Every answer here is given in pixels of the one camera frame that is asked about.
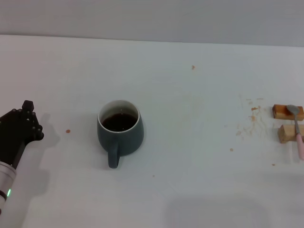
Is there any light wooden block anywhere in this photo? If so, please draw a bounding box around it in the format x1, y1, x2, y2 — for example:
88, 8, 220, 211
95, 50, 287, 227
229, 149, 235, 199
278, 123, 304, 144

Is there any grey ceramic cup with coffee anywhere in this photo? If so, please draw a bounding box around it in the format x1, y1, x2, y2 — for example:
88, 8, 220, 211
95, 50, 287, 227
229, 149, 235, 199
97, 99, 144, 169

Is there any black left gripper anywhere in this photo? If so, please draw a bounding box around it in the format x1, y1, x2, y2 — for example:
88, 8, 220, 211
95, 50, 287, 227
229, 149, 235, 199
0, 100, 45, 170

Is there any dark stained wooden block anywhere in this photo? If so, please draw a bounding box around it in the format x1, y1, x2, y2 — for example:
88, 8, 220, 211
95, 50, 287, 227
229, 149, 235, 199
272, 104, 304, 121

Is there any pink handled metal spoon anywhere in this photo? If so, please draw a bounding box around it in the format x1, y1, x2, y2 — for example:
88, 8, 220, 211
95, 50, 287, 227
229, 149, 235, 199
286, 104, 304, 160

